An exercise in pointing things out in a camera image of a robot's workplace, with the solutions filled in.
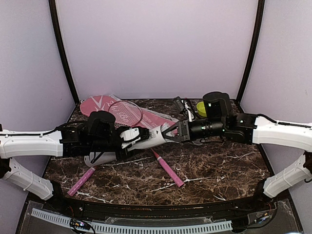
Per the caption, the white shuttlecock tube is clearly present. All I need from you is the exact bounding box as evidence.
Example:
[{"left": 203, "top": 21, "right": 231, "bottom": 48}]
[{"left": 84, "top": 125, "right": 167, "bottom": 167}]

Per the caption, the white shuttlecock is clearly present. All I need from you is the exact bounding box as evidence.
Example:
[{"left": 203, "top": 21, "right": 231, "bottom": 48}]
[{"left": 160, "top": 122, "right": 174, "bottom": 136}]

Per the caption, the clear tube lid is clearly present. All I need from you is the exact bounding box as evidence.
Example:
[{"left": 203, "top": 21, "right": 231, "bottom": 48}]
[{"left": 192, "top": 139, "right": 203, "bottom": 146}]

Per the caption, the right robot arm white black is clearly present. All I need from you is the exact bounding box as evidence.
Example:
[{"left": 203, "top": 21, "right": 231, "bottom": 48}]
[{"left": 162, "top": 92, "right": 312, "bottom": 212}]

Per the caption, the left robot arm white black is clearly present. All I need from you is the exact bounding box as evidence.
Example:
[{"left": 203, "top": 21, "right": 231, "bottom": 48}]
[{"left": 0, "top": 111, "right": 146, "bottom": 213}]

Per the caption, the green plastic bowl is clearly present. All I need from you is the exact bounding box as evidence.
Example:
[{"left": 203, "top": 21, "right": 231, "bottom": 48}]
[{"left": 196, "top": 101, "right": 207, "bottom": 117}]

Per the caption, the pink racket top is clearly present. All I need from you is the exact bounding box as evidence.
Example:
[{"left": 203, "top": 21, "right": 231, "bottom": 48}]
[{"left": 108, "top": 101, "right": 184, "bottom": 188}]

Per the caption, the pink racket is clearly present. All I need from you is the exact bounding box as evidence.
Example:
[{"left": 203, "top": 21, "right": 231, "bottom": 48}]
[
  {"left": 108, "top": 101, "right": 184, "bottom": 188},
  {"left": 67, "top": 167, "right": 96, "bottom": 197}
]

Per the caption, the pink racket bag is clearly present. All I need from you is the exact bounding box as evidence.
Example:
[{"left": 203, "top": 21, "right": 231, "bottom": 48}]
[{"left": 80, "top": 95, "right": 178, "bottom": 129}]

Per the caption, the pink racket bottom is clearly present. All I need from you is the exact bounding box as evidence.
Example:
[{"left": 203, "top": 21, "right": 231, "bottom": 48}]
[{"left": 67, "top": 167, "right": 96, "bottom": 197}]

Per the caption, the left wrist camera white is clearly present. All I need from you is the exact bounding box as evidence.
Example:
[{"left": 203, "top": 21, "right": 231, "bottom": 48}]
[{"left": 120, "top": 127, "right": 151, "bottom": 149}]

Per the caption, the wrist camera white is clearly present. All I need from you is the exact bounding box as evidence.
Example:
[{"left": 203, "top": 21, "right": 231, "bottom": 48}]
[
  {"left": 173, "top": 96, "right": 197, "bottom": 122},
  {"left": 120, "top": 127, "right": 151, "bottom": 149}
]

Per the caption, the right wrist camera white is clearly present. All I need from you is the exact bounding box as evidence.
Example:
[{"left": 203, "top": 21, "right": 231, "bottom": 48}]
[{"left": 173, "top": 96, "right": 197, "bottom": 122}]

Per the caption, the grey cable duct front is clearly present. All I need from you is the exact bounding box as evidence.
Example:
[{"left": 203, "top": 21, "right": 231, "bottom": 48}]
[{"left": 31, "top": 208, "right": 233, "bottom": 234}]

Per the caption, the black frame post right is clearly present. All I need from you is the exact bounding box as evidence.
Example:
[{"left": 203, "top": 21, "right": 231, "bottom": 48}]
[{"left": 235, "top": 0, "right": 265, "bottom": 104}]

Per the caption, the black frame post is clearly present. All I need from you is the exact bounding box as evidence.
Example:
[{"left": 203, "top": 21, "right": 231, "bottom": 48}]
[
  {"left": 48, "top": 0, "right": 79, "bottom": 105},
  {"left": 235, "top": 0, "right": 265, "bottom": 104}
]

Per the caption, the black frame post left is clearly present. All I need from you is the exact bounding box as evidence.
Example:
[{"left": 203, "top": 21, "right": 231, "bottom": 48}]
[{"left": 48, "top": 0, "right": 79, "bottom": 105}]

